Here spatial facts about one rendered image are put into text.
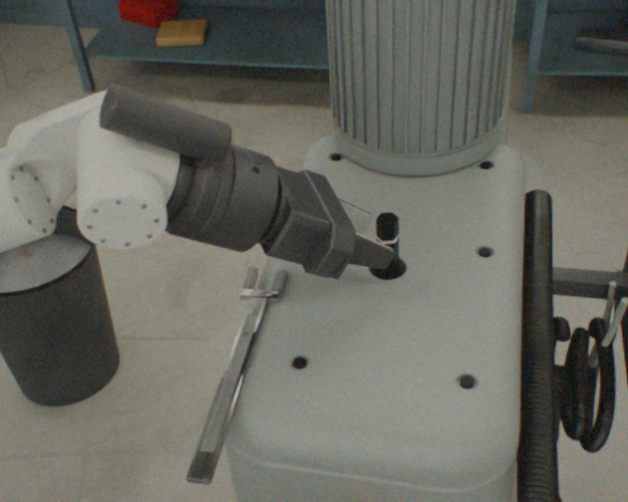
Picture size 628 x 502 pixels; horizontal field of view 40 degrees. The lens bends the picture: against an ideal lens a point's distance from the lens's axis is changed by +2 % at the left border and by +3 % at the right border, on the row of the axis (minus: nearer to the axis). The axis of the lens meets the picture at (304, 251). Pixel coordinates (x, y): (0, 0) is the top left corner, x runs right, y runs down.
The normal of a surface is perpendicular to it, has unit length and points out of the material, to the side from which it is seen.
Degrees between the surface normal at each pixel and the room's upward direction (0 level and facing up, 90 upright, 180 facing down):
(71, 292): 94
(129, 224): 101
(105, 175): 15
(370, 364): 0
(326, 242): 56
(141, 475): 0
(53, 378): 94
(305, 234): 90
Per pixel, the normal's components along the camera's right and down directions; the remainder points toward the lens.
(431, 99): 0.04, 0.65
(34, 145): 0.77, 0.31
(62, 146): 0.16, 0.77
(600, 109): -0.07, -0.76
